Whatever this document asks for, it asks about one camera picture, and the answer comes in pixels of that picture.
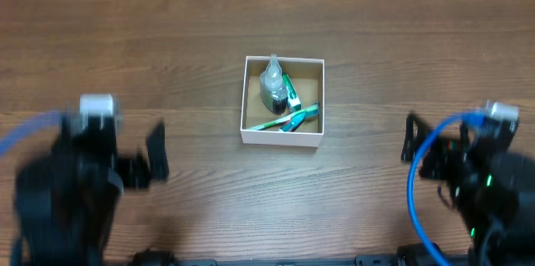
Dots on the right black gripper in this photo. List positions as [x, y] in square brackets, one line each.
[437, 159]

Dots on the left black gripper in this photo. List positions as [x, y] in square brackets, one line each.
[130, 170]

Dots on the green white toothbrush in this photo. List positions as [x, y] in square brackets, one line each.
[308, 113]

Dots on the green toothpaste tube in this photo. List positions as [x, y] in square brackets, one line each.
[294, 123]

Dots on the green Dettol soap bar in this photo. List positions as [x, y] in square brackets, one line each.
[293, 101]

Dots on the clear hand wash bottle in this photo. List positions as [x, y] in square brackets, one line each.
[273, 91]

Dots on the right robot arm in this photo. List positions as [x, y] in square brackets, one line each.
[491, 187]

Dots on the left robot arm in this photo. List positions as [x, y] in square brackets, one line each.
[65, 199]

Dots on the white cardboard box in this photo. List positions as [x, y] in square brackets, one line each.
[308, 77]

